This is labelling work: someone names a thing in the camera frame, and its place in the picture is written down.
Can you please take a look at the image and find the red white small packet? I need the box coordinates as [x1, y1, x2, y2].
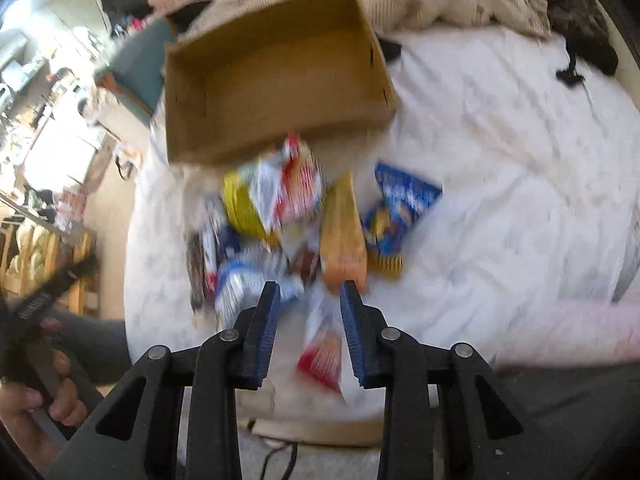
[296, 283, 344, 396]

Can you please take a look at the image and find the white blue snack bag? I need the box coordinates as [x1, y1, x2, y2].
[214, 249, 305, 330]

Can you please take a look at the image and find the orange snack packet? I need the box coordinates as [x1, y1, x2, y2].
[320, 172, 368, 295]

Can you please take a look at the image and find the dark chocolate bar wrapper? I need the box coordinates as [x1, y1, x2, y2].
[186, 232, 206, 312]

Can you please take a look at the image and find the blue noodle snack bag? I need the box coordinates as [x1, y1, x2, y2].
[361, 162, 442, 280]

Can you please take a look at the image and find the red white snack bag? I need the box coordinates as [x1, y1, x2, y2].
[248, 133, 323, 232]

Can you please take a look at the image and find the yellow snack bag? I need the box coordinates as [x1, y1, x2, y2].
[221, 171, 279, 247]

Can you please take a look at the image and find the person's left hand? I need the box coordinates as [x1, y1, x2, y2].
[1, 344, 88, 474]

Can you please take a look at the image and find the wooden drying rack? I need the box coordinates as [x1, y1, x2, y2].
[1, 216, 100, 316]

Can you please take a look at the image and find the pink pillow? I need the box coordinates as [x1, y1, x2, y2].
[494, 300, 639, 368]

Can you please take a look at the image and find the brown cardboard box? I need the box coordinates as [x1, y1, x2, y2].
[165, 0, 396, 166]

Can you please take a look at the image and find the teal cushion chair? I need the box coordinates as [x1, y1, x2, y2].
[93, 18, 176, 125]

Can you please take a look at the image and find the camouflage dark garment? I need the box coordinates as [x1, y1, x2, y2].
[547, 0, 618, 88]

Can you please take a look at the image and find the black cable on floor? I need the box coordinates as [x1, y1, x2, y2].
[246, 418, 302, 480]

